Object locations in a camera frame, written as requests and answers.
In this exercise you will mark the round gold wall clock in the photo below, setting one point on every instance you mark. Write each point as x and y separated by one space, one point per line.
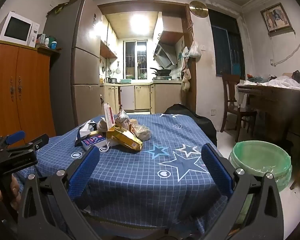
199 9

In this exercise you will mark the hanging white plastic bag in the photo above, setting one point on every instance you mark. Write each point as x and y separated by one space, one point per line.
194 51

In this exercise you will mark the kitchen counter cabinets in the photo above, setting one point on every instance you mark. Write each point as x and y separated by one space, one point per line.
153 97

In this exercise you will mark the person's left hand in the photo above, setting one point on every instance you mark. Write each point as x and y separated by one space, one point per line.
15 202

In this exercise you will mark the black wok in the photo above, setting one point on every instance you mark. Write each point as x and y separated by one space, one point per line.
161 72

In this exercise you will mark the dark wooden chair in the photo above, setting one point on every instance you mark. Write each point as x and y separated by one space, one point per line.
232 106

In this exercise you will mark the clear plastic bag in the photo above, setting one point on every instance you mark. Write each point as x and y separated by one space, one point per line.
142 132

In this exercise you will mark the green lined trash bucket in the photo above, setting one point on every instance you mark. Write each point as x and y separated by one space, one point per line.
260 157

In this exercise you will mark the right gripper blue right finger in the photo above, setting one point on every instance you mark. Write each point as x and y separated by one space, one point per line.
217 167

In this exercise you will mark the alcohol wipes packet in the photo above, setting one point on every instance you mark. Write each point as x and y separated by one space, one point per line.
97 140

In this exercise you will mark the white microwave oven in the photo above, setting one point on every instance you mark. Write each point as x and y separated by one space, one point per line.
18 29

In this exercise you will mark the yellow snack box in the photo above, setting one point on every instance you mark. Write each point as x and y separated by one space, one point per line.
125 138

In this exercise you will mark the steel range hood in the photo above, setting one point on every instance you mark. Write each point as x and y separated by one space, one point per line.
165 56

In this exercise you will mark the orange wooden cabinet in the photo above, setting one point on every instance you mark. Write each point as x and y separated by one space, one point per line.
25 90

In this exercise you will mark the framed wall picture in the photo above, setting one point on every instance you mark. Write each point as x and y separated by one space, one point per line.
276 20

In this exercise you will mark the white cloth on table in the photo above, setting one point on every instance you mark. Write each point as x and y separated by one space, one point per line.
272 81

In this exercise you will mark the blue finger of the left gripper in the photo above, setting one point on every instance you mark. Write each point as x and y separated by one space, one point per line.
39 142
16 137

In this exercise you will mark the black bag on floor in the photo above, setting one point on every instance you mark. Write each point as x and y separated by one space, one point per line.
204 123

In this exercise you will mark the dark wooden dining table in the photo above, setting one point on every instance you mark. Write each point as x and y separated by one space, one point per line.
280 106

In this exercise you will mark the kitchen window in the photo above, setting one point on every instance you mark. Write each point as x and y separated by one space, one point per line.
135 59

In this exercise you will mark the grey refrigerator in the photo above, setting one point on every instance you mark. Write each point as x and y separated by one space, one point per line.
75 74

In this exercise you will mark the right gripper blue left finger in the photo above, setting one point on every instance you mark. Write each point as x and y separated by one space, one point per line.
81 170

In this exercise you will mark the white carton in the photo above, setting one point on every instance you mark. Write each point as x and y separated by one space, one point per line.
110 121

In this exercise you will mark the blue star-patterned tablecloth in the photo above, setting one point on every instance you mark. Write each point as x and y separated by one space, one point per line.
165 185

